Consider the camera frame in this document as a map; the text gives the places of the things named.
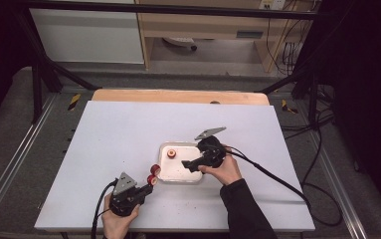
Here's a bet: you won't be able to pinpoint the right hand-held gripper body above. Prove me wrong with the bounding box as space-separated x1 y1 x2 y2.
194 126 228 168

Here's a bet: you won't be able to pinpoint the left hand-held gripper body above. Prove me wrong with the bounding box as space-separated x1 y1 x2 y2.
107 171 146 217

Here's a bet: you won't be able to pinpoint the white square tray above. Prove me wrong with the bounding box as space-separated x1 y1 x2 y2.
156 141 204 184

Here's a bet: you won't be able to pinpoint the person's right hand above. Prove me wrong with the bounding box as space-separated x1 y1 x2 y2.
197 153 244 186

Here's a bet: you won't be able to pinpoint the person's left hand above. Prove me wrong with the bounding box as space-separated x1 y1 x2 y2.
101 203 142 239

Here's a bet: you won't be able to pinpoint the wooden table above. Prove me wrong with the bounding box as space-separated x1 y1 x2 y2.
92 88 271 107

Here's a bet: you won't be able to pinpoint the yellow black floor tape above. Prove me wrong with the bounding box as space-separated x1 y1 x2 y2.
281 99 299 115
67 93 82 112

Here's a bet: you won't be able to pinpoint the black metal stand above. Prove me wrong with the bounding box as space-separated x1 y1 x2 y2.
259 19 336 130
15 9 101 124

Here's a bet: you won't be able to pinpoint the white chair base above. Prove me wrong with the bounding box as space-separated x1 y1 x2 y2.
162 36 199 53

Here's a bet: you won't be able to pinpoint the light wooden desk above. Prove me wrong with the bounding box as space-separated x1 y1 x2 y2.
134 0 315 74

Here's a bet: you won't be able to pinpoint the white cabinet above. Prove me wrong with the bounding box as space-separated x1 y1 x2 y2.
29 0 145 65

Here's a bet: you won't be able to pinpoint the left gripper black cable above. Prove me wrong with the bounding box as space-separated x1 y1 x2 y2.
91 178 118 239

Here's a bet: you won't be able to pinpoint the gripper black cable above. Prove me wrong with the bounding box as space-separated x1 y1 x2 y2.
91 178 118 239
222 143 344 227

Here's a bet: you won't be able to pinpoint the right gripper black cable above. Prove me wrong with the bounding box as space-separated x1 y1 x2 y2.
222 143 344 227

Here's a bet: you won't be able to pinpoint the black floor cables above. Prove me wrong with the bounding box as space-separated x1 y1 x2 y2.
281 84 336 187

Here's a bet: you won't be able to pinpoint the aluminium floor rail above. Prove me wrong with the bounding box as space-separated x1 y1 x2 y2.
306 132 369 239
0 94 58 227

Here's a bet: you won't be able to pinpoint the black cables under desk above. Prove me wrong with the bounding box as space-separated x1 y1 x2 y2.
266 0 311 77

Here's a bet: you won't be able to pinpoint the black metal frame bar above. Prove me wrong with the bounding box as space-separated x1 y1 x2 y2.
15 0 331 21

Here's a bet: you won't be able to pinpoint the white wall socket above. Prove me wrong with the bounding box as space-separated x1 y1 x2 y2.
258 0 286 11

